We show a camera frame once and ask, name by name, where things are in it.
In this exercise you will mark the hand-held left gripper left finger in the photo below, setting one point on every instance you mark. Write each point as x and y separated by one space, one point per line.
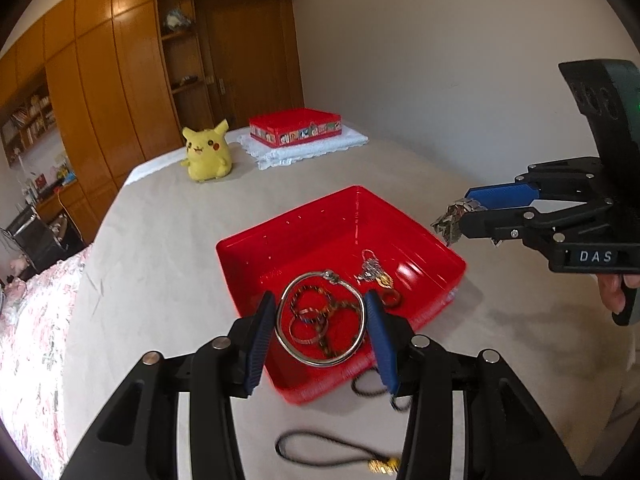
262 340

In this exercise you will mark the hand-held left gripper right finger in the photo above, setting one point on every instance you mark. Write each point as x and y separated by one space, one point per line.
380 340

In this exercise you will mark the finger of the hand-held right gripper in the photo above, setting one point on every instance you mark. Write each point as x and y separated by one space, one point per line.
500 195
500 222

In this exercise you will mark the thin silver bangle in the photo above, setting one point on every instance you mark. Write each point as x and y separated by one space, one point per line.
285 337

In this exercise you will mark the wide engraved silver bangle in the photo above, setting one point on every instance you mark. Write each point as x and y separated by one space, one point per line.
306 332

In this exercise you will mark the silver wristwatch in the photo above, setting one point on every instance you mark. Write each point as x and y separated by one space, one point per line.
452 220

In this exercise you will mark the gold pendant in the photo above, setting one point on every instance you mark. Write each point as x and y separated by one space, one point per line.
385 283

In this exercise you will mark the person's right hand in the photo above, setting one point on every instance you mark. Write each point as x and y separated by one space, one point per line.
611 292

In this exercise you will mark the yellow plush toy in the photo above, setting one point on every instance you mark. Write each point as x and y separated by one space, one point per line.
206 152

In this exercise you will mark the white folded cloth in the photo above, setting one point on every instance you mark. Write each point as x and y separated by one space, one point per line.
310 147

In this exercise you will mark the red picture-printed tin box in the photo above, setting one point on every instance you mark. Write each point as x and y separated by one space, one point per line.
295 127

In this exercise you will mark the floral quilt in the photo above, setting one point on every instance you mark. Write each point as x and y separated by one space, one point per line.
35 340

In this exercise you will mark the wooden desk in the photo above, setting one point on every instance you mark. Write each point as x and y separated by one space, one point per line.
65 195

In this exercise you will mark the black chair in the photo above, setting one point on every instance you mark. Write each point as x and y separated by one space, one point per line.
35 237

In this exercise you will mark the pink plush toy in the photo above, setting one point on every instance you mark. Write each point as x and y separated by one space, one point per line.
17 262

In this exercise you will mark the wooden door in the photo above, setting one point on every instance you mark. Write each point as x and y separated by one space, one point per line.
250 60

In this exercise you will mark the wooden niche shelf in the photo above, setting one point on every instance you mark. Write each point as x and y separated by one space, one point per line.
182 55

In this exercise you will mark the wooden wardrobe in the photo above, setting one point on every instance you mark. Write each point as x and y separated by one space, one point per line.
100 75

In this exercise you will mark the wooden bookshelf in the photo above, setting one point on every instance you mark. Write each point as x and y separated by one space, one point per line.
30 120

